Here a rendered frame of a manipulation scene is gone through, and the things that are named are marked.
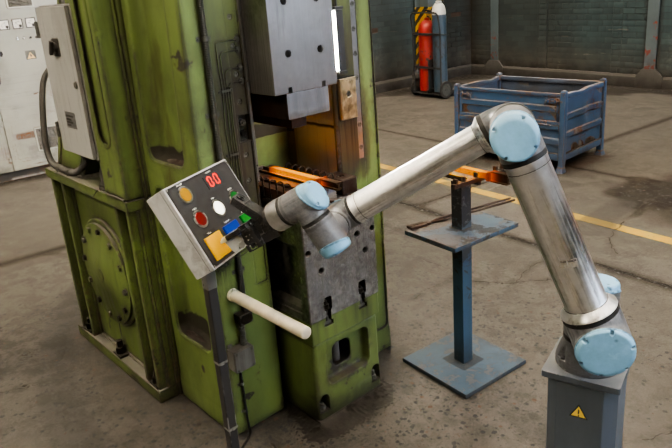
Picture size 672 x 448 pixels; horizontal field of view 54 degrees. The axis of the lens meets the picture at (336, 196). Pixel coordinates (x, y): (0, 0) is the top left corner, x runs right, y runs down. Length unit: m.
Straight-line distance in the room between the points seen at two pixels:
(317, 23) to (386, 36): 8.19
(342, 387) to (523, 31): 9.05
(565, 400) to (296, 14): 1.54
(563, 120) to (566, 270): 4.25
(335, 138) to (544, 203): 1.28
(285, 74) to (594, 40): 8.53
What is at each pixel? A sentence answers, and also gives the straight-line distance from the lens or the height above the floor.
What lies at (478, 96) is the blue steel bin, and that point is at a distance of 6.40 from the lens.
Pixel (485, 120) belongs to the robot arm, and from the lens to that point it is 1.78.
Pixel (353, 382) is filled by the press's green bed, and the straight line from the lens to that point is 2.92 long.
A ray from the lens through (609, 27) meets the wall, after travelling 10.48.
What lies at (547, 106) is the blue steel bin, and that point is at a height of 0.57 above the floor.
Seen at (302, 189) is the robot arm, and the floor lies 1.21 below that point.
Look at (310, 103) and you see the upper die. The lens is 2.46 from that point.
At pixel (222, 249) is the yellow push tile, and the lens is 2.01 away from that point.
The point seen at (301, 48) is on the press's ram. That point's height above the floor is 1.52.
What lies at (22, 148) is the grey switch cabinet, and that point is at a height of 0.32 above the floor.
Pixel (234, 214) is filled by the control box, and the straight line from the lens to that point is 2.13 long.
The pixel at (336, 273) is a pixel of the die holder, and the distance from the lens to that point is 2.62.
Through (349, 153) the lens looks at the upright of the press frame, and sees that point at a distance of 2.81.
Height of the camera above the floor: 1.73
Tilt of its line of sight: 18 degrees down
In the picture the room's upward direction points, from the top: 4 degrees counter-clockwise
